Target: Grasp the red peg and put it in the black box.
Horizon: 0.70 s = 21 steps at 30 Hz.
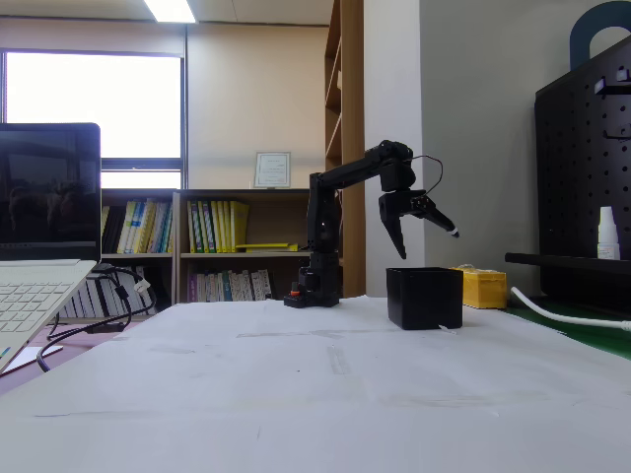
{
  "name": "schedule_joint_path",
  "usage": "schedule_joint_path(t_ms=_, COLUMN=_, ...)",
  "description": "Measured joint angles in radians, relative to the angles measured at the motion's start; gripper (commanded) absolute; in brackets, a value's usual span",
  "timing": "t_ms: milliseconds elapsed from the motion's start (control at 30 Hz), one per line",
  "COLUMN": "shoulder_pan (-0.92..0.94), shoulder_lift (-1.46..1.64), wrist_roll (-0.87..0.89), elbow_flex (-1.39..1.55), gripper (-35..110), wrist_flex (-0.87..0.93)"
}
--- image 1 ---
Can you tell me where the tall brown wooden bookshelf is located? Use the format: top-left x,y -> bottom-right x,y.
323,0 -> 366,300

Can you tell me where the white laptop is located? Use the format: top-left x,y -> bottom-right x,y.
0,122 -> 103,375

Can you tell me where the thick black cable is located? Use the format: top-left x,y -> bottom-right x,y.
36,268 -> 134,374

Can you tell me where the white taped paper cover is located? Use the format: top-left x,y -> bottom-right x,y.
0,294 -> 631,473

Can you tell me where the dark blue arch panel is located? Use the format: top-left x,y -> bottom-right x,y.
569,0 -> 631,70

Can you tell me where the framed white certificate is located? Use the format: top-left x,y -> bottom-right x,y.
253,151 -> 292,190

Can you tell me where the thin black cable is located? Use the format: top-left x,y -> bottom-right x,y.
46,265 -> 158,341

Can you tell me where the yellow cardboard box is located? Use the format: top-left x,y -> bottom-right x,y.
451,264 -> 508,310

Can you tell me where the window with dark frame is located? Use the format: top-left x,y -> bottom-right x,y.
0,47 -> 188,191

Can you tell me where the white paper slip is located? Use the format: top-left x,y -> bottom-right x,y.
5,344 -> 65,372

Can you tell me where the black square container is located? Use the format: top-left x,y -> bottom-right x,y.
385,266 -> 464,331

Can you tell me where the white dropper bottle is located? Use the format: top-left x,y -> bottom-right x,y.
596,206 -> 621,261

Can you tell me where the flat lying yellow book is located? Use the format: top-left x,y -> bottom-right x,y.
235,241 -> 300,253

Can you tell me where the white power cable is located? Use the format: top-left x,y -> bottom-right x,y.
510,286 -> 631,332

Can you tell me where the green desk mat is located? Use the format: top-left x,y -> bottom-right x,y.
500,295 -> 631,362

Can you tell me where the black pegboard with shelf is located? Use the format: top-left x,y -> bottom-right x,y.
504,34 -> 631,309

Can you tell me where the low dark wooden bookshelf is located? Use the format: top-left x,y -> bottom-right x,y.
58,188 -> 179,319
173,188 -> 319,304

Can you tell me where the orange black table clamp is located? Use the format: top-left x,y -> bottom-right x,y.
284,280 -> 307,309

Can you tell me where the thick standing yellow book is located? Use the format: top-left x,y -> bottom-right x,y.
229,200 -> 250,253

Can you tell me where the rectangular ceiling light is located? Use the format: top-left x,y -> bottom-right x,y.
142,0 -> 198,24

